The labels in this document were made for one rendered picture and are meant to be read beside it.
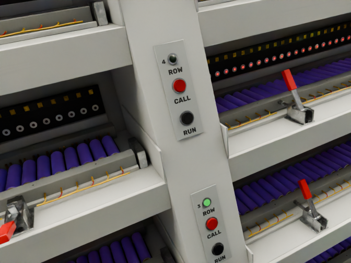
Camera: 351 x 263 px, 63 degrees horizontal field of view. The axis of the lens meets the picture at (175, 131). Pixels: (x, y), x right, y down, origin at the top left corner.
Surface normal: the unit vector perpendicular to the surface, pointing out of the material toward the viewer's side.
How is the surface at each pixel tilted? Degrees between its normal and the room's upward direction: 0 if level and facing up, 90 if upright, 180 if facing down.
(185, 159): 90
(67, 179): 105
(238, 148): 15
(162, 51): 90
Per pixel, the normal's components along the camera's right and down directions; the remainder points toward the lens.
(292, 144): 0.41, 0.38
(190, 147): 0.36, 0.14
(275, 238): -0.13, -0.87
